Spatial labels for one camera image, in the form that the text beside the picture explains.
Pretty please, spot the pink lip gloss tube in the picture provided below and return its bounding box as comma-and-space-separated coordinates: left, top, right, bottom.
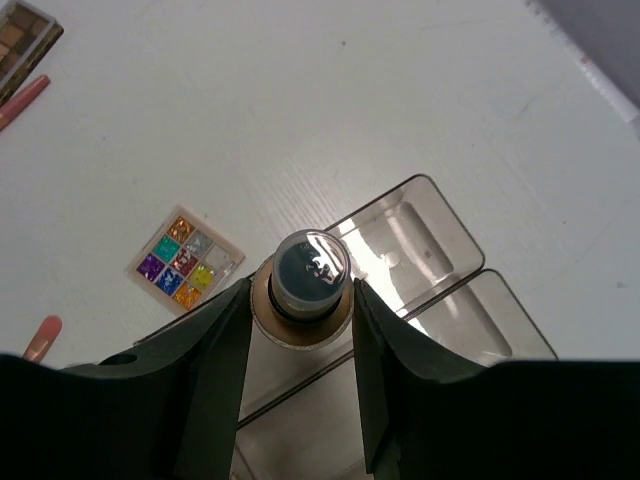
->
0, 75, 51, 131

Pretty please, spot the smoky acrylic tray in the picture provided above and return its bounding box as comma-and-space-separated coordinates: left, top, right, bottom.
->
231, 270, 555, 479
240, 174, 485, 422

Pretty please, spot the colourful glitter eyeshadow palette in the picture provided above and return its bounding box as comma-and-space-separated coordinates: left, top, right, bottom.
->
126, 206, 245, 316

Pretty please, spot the smoky acrylic tray middle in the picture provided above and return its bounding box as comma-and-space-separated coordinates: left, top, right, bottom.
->
231, 270, 555, 479

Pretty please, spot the foundation bottle with black cap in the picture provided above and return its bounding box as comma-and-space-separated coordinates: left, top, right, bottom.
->
250, 229, 354, 351

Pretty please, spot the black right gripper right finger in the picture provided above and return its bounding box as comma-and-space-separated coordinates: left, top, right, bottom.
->
352, 281, 639, 479

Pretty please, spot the smoky acrylic tray left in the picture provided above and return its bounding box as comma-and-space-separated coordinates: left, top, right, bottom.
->
240, 174, 485, 422

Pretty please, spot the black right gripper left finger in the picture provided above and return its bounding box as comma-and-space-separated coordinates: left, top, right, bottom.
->
1, 279, 252, 479

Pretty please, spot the dark brown eyeshadow palette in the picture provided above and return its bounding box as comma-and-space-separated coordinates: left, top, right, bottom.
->
0, 1, 64, 105

